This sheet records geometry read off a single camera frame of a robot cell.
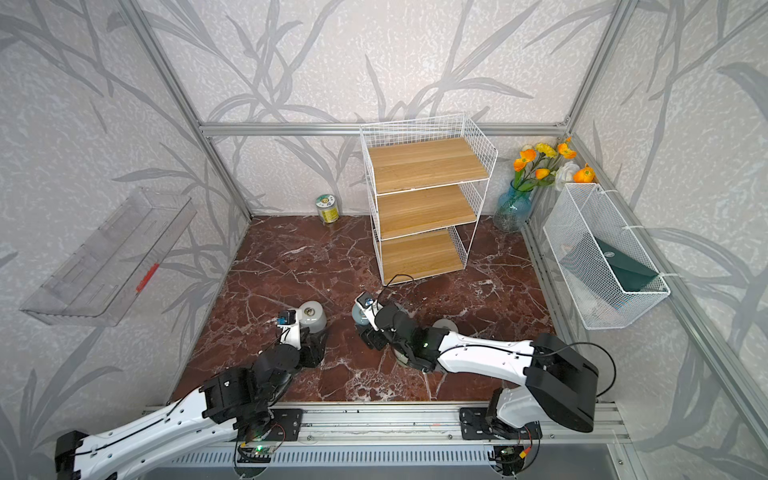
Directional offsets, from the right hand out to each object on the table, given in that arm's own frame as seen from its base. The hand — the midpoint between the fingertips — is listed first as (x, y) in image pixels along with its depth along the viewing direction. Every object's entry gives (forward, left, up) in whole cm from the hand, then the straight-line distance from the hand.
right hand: (367, 314), depth 79 cm
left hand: (-5, +11, -1) cm, 12 cm away
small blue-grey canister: (-2, +2, +4) cm, 5 cm away
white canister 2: (+2, -22, -10) cm, 25 cm away
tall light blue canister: (-9, -9, -8) cm, 16 cm away
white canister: (+2, +16, -5) cm, 17 cm away
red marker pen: (0, +47, +19) cm, 50 cm away
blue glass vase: (+43, -51, -4) cm, 67 cm away
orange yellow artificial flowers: (+45, -58, +14) cm, 75 cm away
